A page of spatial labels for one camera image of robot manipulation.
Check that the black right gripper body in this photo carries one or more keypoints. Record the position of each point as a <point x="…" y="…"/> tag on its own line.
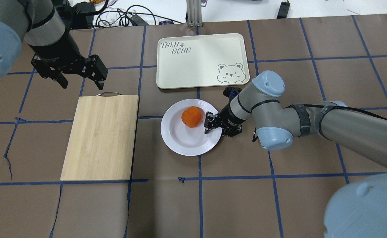
<point x="228" y="117"/>

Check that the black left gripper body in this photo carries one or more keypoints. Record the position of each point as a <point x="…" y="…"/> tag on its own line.
<point x="55" y="49"/>

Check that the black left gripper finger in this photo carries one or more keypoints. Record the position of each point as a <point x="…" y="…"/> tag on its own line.
<point x="99" y="83"/>
<point x="55" y="75"/>

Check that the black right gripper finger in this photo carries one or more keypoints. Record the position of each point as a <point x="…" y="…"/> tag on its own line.
<point x="212" y="121"/>
<point x="230" y="132"/>

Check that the orange fruit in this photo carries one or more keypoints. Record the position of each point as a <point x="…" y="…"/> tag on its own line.
<point x="192" y="117"/>

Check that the white round plate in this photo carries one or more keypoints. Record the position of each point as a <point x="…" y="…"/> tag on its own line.
<point x="188" y="141"/>

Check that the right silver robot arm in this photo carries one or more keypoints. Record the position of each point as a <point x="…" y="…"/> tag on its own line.
<point x="357" y="210"/>

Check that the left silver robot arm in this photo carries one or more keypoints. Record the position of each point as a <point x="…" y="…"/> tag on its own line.
<point x="39" y="24"/>

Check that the cream bear tray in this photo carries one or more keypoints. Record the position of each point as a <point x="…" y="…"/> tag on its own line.
<point x="201" y="61"/>

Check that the black power adapter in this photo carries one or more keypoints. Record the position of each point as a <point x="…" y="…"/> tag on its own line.
<point x="82" y="8"/>

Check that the wooden cutting board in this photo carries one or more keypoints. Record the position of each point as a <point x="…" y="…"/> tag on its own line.
<point x="100" y="137"/>

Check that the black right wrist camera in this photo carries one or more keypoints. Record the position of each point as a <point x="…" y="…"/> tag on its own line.
<point x="231" y="92"/>

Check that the aluminium frame post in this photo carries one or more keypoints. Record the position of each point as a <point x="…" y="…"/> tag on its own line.
<point x="194" y="13"/>

